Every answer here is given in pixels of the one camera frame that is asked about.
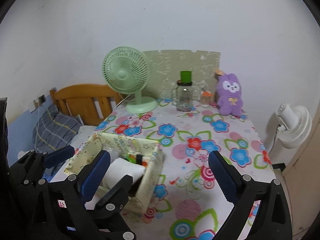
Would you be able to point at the floral tablecloth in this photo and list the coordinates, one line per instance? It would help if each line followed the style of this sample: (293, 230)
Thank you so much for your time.
(187, 202)

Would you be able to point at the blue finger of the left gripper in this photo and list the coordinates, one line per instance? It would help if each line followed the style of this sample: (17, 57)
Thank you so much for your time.
(58, 156)
(117, 197)

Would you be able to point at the wooden chair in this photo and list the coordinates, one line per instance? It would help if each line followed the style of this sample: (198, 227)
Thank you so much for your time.
(89, 101)

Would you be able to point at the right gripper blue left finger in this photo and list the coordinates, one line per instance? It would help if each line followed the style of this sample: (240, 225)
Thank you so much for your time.
(92, 174)

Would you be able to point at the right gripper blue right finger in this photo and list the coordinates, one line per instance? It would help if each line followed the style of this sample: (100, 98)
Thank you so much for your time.
(225, 175)

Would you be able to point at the toothpick jar orange lid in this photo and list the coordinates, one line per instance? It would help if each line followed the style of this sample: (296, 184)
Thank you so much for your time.
(206, 98)

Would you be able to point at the green desk fan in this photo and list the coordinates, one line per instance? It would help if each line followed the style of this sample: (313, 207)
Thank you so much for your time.
(126, 71)

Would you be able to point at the glass mason jar mug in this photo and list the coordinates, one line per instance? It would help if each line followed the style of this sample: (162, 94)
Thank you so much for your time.
(184, 95)

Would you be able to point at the beige door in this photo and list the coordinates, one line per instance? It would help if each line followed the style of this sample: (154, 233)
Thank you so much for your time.
(302, 180)

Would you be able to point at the yellow fabric storage box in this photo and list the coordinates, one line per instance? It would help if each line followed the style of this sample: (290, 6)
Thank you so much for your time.
(118, 146)

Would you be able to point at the green orange tissue pack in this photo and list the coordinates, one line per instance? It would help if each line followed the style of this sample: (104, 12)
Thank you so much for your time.
(138, 159)

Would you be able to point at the green patterned board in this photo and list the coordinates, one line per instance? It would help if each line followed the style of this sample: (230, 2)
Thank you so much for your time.
(166, 66)

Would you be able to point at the white standing fan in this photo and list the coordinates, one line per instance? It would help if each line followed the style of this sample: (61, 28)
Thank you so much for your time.
(294, 126)

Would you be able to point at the blue plaid pillow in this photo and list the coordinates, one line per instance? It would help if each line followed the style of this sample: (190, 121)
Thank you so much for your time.
(54, 130)

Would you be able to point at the wall power socket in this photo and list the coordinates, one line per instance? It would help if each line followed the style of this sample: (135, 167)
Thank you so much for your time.
(42, 99)

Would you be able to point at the green cup on jar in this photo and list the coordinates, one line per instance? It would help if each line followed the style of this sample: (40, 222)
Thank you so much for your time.
(186, 76)

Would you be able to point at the purple plush bunny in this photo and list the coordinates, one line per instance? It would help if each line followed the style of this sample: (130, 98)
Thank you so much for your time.
(229, 91)

